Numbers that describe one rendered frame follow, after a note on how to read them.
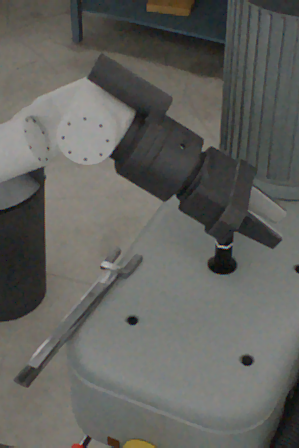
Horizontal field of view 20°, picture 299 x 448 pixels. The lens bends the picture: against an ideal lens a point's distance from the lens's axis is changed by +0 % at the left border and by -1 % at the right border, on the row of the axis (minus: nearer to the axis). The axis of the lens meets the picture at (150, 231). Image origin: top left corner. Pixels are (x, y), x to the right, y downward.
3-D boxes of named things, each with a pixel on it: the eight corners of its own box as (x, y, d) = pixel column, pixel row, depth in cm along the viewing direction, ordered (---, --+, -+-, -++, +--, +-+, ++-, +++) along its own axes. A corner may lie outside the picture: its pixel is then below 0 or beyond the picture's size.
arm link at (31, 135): (128, 142, 96) (26, 181, 101) (139, 110, 104) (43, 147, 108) (102, 92, 94) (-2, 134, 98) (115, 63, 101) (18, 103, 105)
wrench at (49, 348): (35, 392, 94) (34, 388, 93) (5, 379, 95) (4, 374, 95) (142, 259, 110) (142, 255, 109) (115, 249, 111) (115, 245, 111)
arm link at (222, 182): (223, 197, 111) (144, 148, 108) (266, 149, 104) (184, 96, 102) (207, 263, 101) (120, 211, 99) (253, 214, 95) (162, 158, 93)
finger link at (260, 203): (289, 211, 104) (247, 185, 103) (274, 226, 106) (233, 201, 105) (291, 203, 105) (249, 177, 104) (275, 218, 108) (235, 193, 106)
